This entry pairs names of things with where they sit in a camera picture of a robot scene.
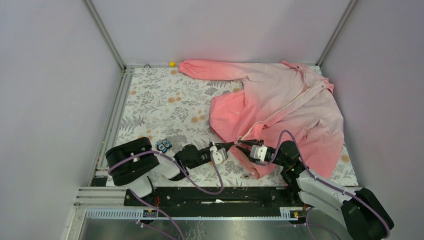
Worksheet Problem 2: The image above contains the pink zip-up jacket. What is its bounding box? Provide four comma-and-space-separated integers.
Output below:
179, 59, 344, 178

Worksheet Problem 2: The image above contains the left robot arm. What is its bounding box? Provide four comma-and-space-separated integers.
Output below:
105, 137, 234, 206

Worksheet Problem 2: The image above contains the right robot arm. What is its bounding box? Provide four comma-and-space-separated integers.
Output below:
236, 139, 394, 240

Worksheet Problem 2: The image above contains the black owl toy block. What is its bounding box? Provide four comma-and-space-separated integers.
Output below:
156, 138, 173, 154

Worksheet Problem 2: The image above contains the floral patterned table mat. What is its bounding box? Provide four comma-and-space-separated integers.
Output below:
106, 67, 360, 188

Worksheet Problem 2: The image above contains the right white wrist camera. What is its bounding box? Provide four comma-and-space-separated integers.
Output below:
249, 145, 268, 163

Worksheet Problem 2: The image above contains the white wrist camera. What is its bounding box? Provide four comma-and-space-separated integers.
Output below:
249, 145, 268, 163
209, 145, 228, 165

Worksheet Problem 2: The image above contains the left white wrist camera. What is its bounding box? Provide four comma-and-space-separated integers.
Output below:
209, 145, 228, 165

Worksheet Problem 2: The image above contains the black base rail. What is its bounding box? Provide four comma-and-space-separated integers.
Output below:
123, 186, 306, 218

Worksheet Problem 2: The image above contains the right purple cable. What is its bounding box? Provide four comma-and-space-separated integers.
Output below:
264, 129, 392, 240

